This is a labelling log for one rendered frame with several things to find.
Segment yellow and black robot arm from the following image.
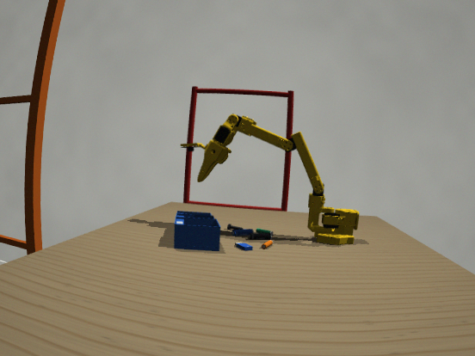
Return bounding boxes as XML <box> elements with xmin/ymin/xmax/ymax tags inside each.
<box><xmin>213</xmin><ymin>114</ymin><xmax>357</xmax><ymax>245</ymax></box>

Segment blue bin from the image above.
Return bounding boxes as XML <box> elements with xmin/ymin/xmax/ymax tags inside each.
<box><xmin>174</xmin><ymin>211</ymin><xmax>220</xmax><ymax>251</ymax></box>

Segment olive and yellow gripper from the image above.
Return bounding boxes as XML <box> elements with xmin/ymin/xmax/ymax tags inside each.
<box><xmin>181</xmin><ymin>140</ymin><xmax>231</xmax><ymax>182</ymax></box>

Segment blue usb stick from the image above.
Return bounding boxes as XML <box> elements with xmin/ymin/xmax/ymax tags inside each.
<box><xmin>235</xmin><ymin>242</ymin><xmax>253</xmax><ymax>251</ymax></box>

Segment dark grey bolt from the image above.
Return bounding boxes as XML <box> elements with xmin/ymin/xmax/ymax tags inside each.
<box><xmin>227</xmin><ymin>224</ymin><xmax>242</xmax><ymax>230</ymax></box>

